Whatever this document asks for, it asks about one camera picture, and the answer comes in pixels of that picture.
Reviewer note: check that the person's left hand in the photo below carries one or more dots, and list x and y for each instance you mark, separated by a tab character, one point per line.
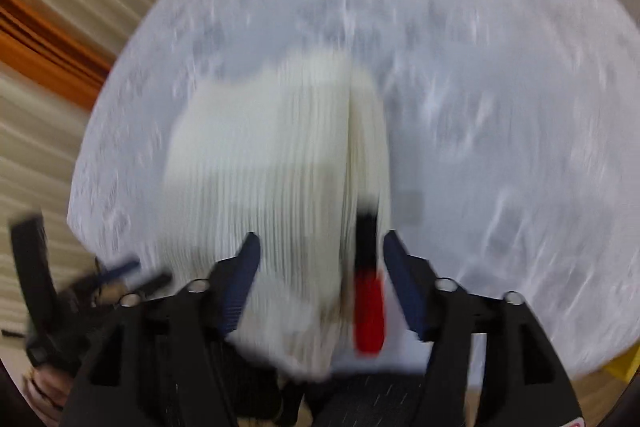
46	390

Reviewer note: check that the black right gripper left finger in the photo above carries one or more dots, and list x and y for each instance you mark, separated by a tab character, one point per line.
155	364

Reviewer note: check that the grey butterfly bed cover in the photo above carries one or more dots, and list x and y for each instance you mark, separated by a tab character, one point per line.
512	133

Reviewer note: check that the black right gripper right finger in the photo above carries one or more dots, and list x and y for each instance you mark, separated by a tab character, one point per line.
491	363

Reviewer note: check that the cream pleated curtain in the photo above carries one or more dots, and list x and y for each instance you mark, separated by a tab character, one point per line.
41	132

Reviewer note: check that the orange curtain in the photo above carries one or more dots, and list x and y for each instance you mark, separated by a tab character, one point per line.
57	59

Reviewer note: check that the white knit sweater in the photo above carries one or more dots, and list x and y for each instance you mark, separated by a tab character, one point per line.
291	153

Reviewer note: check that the yellow object on floor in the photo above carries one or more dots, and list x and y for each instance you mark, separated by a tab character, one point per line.
620	371

